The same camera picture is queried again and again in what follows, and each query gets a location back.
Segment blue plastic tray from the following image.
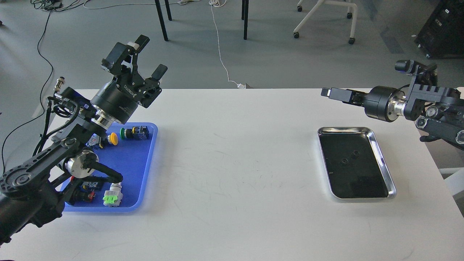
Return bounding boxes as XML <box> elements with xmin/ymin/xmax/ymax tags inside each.
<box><xmin>64</xmin><ymin>122</ymin><xmax>158</xmax><ymax>213</ymax></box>

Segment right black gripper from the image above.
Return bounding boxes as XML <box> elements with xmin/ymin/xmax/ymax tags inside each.
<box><xmin>320</xmin><ymin>86</ymin><xmax>405</xmax><ymax>123</ymax></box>

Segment yellow push button switch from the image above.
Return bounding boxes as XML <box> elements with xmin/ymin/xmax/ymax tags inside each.
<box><xmin>86</xmin><ymin>132</ymin><xmax>119</xmax><ymax>150</ymax></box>

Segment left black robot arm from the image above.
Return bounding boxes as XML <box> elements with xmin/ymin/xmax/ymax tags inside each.
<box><xmin>0</xmin><ymin>35</ymin><xmax>167</xmax><ymax>244</ymax></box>

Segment white cable on floor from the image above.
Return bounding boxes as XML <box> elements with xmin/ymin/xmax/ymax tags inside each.
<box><xmin>83</xmin><ymin>0</ymin><xmax>240</xmax><ymax>87</ymax></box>

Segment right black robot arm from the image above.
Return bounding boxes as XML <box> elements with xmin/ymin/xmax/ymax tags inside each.
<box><xmin>321</xmin><ymin>60</ymin><xmax>464</xmax><ymax>150</ymax></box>

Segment black cable on floor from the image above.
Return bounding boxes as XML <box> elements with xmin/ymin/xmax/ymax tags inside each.
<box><xmin>0</xmin><ymin>0</ymin><xmax>84</xmax><ymax>174</ymax></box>

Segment grey switch with green block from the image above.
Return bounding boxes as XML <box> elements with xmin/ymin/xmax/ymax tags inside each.
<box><xmin>103</xmin><ymin>182</ymin><xmax>123</xmax><ymax>207</ymax></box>

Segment silver metal tray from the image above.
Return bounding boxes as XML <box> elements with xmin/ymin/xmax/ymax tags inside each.
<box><xmin>318</xmin><ymin>127</ymin><xmax>397</xmax><ymax>201</ymax></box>

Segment blue green contact block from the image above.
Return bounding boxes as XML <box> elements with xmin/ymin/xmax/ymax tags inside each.
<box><xmin>81</xmin><ymin>177</ymin><xmax>106</xmax><ymax>191</ymax></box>

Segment white rolling chair base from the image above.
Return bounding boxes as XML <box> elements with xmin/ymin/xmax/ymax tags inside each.
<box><xmin>292</xmin><ymin>0</ymin><xmax>359</xmax><ymax>45</ymax></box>

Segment green push button switch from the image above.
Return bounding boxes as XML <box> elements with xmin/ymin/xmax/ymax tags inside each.
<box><xmin>120</xmin><ymin>125</ymin><xmax>149</xmax><ymax>140</ymax></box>

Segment black table legs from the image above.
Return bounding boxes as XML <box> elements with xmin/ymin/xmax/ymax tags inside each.
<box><xmin>155</xmin><ymin>0</ymin><xmax>250</xmax><ymax>41</ymax></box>

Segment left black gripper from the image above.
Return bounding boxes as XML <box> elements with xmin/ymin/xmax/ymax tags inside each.
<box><xmin>91</xmin><ymin>35</ymin><xmax>168</xmax><ymax>124</ymax></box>

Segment small black gear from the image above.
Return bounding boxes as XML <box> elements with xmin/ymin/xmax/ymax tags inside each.
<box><xmin>351</xmin><ymin>150</ymin><xmax>359</xmax><ymax>159</ymax></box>
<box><xmin>340</xmin><ymin>158</ymin><xmax>349</xmax><ymax>165</ymax></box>

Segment red push button switch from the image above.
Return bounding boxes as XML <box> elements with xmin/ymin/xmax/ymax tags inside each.
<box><xmin>66</xmin><ymin>181</ymin><xmax>95</xmax><ymax>206</ymax></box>

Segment black equipment case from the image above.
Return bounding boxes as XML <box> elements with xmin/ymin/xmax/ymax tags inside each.
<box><xmin>415</xmin><ymin>0</ymin><xmax>464</xmax><ymax>59</ymax></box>

